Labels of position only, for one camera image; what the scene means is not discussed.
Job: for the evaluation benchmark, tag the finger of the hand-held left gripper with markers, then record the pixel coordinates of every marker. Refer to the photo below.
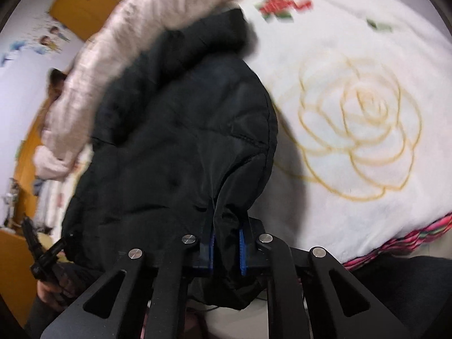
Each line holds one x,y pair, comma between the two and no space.
30,235

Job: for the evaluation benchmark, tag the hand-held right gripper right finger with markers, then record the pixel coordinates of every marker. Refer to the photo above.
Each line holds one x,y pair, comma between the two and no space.
243,254

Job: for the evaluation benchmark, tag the wooden headboard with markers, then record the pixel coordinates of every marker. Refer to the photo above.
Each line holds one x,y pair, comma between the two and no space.
30,169

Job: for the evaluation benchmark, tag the orange wooden wardrobe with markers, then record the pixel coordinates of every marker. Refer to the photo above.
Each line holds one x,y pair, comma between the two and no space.
88,10

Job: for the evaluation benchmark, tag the person's dark jeans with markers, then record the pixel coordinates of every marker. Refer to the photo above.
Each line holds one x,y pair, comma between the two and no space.
399,296

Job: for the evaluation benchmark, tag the white rose printed blanket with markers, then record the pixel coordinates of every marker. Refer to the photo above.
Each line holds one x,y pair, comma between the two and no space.
353,113

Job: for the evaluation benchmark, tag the black hooded puffer jacket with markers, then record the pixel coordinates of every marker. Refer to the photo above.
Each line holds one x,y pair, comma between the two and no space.
176,130

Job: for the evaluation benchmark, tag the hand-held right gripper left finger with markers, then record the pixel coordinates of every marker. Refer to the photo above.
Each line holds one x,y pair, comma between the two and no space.
211,250

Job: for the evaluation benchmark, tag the pale pink duvet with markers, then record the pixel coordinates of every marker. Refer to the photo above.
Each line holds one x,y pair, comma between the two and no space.
116,53

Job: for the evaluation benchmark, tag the wall poster with cartoon figures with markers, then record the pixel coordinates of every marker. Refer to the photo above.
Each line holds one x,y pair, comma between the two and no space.
31,44

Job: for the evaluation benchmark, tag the person's left hand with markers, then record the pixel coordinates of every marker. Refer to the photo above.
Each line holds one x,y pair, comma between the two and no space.
53,293

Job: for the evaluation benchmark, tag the wooden bed side board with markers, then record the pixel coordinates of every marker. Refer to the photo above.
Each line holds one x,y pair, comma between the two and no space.
16,275

